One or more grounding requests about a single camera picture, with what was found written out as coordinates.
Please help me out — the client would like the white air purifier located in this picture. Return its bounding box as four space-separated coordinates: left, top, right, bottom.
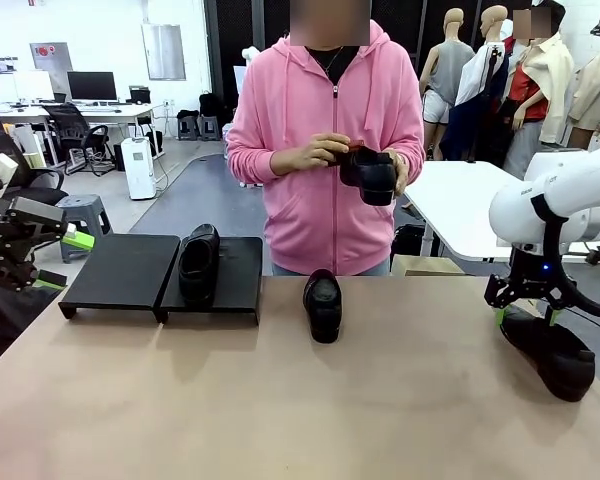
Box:
120 135 158 201

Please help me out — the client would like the black leather shoe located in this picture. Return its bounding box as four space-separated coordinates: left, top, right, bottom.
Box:
302 268 344 345
178 223 222 307
499 303 597 403
339 146 399 207

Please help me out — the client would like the person's left hand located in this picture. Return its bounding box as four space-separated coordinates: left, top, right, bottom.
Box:
382 148 410 198

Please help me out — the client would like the white monitor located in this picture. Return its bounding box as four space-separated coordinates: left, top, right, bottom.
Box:
11 69 55 101

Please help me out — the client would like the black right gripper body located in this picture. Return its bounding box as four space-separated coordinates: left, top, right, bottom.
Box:
498 244 565 302

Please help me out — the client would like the black shoe stand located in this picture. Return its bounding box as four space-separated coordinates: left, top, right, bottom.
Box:
153 236 265 328
58 234 183 322

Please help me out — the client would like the mannequin in grey tank top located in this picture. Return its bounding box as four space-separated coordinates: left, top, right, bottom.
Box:
419 7 477 161

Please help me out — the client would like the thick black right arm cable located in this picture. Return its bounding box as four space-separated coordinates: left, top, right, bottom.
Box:
543 205 600 320

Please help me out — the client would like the person's right hand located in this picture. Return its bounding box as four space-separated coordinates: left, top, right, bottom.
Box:
270 131 355 178

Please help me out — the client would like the person's left forearm pink sleeve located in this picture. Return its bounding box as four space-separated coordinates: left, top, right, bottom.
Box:
398 128 426 175

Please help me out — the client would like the person's right forearm pink sleeve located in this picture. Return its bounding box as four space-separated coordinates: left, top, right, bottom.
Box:
226 141 282 185

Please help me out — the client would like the white office desk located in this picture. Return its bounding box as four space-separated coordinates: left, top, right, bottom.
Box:
0 101 161 167

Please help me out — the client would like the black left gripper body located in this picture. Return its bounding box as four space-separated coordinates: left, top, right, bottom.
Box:
0 199 37 292

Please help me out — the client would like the mannequin in white navy jacket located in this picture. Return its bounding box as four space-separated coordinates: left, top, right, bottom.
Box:
438 4 512 162

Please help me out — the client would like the mannequin in red top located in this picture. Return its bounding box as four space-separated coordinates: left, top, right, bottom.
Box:
501 0 577 179

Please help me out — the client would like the person in pink hoodie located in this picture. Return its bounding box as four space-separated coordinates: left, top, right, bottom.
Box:
225 19 426 277

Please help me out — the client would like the white table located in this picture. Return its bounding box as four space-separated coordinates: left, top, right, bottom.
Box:
402 159 600 265

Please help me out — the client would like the black computer monitor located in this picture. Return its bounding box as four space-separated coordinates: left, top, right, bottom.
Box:
66 70 118 101

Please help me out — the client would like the black backpack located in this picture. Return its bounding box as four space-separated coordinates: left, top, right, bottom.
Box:
198 91 222 117

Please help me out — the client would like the grey plastic stool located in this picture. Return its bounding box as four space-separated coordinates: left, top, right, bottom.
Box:
56 194 114 264

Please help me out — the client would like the black plastic stool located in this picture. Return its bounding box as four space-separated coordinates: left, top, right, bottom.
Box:
199 114 222 141
176 109 202 141

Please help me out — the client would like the grey wall cabinet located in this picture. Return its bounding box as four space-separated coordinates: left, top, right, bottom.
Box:
28 41 74 84

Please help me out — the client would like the cardboard box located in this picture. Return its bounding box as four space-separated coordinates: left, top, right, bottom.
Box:
389 253 467 277

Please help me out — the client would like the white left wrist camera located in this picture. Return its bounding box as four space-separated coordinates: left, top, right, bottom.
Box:
0 151 20 190

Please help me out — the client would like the black mesh office chair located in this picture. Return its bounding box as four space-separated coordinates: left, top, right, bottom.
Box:
0 104 67 214

